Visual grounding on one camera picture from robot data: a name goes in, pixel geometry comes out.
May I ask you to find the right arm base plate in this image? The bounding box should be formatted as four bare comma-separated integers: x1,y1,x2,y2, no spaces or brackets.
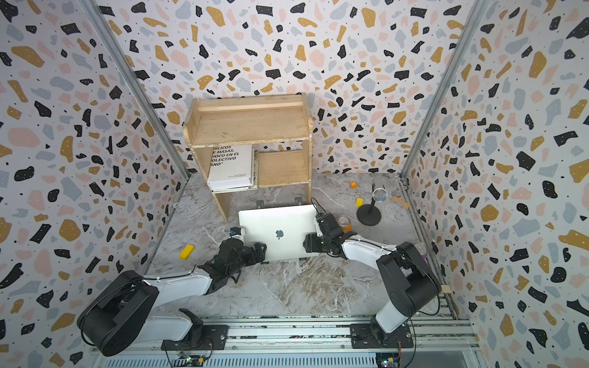
350,322,414,349

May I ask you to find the yellow rectangular block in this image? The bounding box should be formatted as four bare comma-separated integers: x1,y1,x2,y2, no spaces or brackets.
179,245,195,260

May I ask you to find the microphone on black stand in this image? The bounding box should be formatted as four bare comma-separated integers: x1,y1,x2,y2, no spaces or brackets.
357,185,388,226

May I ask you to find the silver laptop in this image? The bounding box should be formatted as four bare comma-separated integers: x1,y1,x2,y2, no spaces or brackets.
239,205,318,262

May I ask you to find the aluminium rail frame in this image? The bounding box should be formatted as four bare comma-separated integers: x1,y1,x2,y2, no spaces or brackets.
91,314,486,367

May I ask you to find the orange soda can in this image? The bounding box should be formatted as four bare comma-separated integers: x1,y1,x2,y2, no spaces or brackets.
337,216,352,232

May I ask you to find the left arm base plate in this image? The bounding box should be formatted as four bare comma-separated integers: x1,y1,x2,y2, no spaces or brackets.
161,325,229,352

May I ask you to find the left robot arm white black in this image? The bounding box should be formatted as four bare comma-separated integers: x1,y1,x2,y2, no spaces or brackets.
77,238,267,357

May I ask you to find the small wooden stick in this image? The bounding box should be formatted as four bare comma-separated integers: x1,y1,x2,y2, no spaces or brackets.
391,196,410,209

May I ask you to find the white book black text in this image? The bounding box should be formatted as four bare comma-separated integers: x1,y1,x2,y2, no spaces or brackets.
207,145,254,192

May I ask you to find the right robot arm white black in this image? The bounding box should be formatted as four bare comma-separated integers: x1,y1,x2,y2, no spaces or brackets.
303,213,441,340

